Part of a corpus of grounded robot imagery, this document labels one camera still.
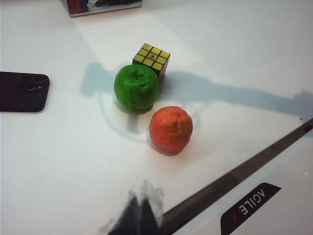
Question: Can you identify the white AgileX robot base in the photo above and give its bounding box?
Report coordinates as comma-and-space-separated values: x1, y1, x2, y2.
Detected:
166, 132, 313, 235

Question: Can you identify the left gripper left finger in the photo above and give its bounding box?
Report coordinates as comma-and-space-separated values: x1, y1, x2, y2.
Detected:
99, 188, 145, 235

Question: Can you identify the Rubik's cube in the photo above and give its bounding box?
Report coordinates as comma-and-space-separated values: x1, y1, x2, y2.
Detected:
132, 43, 171, 80

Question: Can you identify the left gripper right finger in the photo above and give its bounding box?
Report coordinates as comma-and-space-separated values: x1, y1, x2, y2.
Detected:
139, 180, 165, 235

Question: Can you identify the black smartphone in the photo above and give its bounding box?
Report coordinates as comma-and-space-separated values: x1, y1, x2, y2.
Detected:
0, 71, 50, 113

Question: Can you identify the green plastic apple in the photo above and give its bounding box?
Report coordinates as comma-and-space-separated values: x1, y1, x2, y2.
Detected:
113, 64, 159, 111

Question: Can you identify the orange plastic fruit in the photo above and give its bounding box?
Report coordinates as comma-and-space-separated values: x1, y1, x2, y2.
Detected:
149, 105, 194, 152

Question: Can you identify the square tabletop mirror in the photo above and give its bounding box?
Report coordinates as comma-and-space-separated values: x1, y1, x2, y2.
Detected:
65, 0, 143, 18

